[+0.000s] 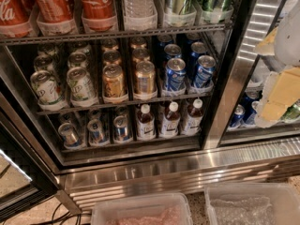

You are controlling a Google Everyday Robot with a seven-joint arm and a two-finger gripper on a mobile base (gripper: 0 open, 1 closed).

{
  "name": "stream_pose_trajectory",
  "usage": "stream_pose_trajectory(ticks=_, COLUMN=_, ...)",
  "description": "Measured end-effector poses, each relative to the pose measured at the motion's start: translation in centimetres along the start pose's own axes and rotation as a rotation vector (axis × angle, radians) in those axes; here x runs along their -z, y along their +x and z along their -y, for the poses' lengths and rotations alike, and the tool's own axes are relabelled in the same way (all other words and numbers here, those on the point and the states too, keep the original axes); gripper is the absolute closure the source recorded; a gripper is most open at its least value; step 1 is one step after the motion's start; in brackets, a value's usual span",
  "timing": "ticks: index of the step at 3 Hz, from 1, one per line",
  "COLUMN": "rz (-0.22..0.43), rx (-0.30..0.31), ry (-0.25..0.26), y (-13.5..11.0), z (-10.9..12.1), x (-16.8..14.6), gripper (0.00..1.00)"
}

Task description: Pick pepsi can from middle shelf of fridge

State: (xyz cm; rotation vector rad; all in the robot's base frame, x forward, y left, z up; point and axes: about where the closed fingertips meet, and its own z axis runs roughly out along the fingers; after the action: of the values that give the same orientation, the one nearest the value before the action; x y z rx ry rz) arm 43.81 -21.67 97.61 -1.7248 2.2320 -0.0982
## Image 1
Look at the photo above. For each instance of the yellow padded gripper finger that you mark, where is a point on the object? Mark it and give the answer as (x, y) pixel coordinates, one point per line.
(267, 45)
(280, 92)

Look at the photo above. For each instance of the blue pepsi can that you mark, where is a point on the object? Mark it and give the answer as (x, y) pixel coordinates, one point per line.
(175, 73)
(197, 49)
(204, 71)
(172, 51)

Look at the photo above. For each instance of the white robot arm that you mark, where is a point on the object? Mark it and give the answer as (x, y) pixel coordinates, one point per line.
(287, 41)

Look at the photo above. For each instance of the green can right compartment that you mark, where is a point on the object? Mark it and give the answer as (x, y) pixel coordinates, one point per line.
(293, 113)

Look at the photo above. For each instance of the blue can compartment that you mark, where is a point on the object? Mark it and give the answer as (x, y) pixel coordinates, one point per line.
(250, 114)
(237, 116)

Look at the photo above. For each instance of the front right gold can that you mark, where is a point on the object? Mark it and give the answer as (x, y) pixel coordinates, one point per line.
(145, 78)

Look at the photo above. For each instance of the gold can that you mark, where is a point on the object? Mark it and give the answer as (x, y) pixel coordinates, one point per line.
(145, 78)
(114, 81)

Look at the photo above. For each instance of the front left gold can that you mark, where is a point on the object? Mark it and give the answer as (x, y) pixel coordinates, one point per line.
(114, 81)

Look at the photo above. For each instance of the bottom right blue-silver can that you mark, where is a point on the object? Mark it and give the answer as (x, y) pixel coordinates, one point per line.
(121, 129)

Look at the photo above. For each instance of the blue-silver can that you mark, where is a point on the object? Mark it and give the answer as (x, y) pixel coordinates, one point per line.
(97, 133)
(121, 129)
(70, 136)

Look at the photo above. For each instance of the red coca-cola can centre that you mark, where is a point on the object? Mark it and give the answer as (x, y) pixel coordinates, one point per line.
(98, 15)

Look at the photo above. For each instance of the front right white-green can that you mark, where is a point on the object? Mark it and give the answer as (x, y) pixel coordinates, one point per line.
(80, 84)

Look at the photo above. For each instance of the white-green can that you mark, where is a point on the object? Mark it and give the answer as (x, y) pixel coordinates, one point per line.
(46, 87)
(80, 84)

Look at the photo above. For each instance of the bottom middle blue-silver can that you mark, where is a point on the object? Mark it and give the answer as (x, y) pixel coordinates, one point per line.
(97, 133)

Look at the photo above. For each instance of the bottom left blue-silver can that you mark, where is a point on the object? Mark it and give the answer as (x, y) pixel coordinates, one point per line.
(70, 136)

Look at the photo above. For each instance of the red coca-cola can middle-left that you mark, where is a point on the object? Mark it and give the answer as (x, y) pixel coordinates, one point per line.
(56, 11)

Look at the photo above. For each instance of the front left white-green can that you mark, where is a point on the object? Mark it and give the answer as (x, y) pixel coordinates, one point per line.
(46, 87)

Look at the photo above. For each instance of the red coca-cola can far-left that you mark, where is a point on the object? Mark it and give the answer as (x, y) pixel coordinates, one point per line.
(13, 19)

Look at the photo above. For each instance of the open glass fridge door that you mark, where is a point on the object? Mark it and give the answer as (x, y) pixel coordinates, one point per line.
(23, 183)

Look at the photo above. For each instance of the right brown tea bottle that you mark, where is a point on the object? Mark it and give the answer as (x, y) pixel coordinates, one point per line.
(192, 117)

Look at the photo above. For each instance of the brown tea bottle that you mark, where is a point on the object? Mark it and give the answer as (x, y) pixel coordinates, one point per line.
(145, 123)
(192, 117)
(170, 120)

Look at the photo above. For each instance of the middle brown tea bottle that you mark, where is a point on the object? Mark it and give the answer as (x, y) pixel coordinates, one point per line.
(170, 120)

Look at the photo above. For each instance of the right clear plastic bin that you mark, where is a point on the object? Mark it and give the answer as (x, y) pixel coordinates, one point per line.
(252, 204)

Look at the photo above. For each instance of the clear plastic bin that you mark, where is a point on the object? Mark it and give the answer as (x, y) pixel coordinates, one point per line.
(154, 209)
(252, 204)

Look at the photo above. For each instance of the clear water bottle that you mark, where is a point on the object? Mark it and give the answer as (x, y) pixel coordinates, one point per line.
(139, 8)

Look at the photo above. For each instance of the left brown tea bottle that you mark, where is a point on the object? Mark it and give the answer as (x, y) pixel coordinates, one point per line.
(145, 123)

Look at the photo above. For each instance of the left clear plastic bin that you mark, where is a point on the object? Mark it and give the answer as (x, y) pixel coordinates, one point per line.
(154, 209)

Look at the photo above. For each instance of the top wire fridge shelf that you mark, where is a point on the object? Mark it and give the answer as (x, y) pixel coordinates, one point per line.
(116, 34)

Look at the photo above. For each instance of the wire fridge shelf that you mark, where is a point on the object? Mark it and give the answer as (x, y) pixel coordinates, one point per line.
(127, 102)
(116, 34)

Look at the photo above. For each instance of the stainless steel fridge frame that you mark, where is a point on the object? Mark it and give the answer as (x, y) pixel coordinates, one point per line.
(186, 163)

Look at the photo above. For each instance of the middle wire fridge shelf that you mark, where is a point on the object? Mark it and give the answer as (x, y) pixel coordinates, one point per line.
(127, 102)

